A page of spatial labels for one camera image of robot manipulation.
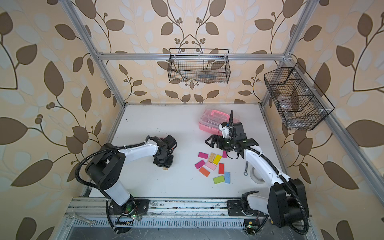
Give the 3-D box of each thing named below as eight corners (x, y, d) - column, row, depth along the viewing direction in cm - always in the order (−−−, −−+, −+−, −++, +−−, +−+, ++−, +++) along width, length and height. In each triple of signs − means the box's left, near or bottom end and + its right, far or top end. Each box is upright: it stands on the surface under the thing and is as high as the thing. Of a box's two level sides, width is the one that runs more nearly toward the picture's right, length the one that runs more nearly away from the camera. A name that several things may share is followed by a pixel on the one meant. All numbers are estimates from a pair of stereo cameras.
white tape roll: (256, 187, 83) (258, 184, 79) (246, 172, 88) (248, 169, 84) (261, 183, 84) (264, 181, 80) (251, 169, 89) (253, 166, 85)
